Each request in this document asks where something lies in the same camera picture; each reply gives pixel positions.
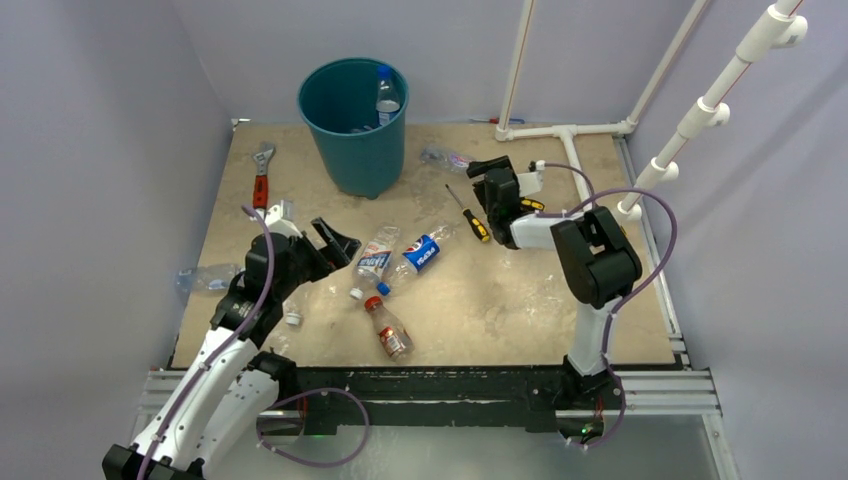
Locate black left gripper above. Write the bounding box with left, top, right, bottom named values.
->
left=274, top=218, right=358, bottom=301

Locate clear bottle purple label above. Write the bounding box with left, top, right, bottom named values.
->
left=419, top=145, right=475, bottom=174

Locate Pepsi bottle blue cap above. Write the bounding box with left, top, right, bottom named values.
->
left=375, top=64, right=402, bottom=127

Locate red cap small bottle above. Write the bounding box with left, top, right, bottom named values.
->
left=364, top=296, right=415, bottom=361

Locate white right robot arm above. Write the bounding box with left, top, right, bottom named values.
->
left=466, top=156, right=642, bottom=407

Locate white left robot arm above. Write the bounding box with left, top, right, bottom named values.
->
left=102, top=218, right=361, bottom=479

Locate teal plastic bin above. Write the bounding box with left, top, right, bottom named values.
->
left=297, top=58, right=410, bottom=199

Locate clear bottle red white label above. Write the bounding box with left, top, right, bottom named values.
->
left=349, top=223, right=401, bottom=300

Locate red blue pen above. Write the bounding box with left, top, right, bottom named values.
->
left=469, top=117, right=526, bottom=125

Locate short yellow black screwdriver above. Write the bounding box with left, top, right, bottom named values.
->
left=445, top=184, right=491, bottom=242

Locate long yellow black screwdriver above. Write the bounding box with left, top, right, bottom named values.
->
left=520, top=198, right=545, bottom=213

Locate clear bottle white cap left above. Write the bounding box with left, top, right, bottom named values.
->
left=284, top=310, right=303, bottom=327

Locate clear bottle at left edge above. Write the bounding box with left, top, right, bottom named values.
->
left=175, top=263, right=243, bottom=293

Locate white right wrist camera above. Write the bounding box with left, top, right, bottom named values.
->
left=516, top=160, right=546, bottom=197

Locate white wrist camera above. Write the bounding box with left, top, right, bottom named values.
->
left=264, top=200, right=303, bottom=238
left=516, top=160, right=546, bottom=197

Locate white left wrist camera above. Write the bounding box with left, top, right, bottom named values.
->
left=264, top=200, right=303, bottom=238

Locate red handled adjustable wrench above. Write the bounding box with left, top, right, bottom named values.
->
left=252, top=142, right=276, bottom=211

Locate black metal base frame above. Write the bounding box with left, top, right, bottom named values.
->
left=271, top=365, right=719, bottom=441

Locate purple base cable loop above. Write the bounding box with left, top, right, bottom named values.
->
left=255, top=387, right=371, bottom=469

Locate white PVC pipe frame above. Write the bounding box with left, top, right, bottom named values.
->
left=494, top=0, right=810, bottom=227

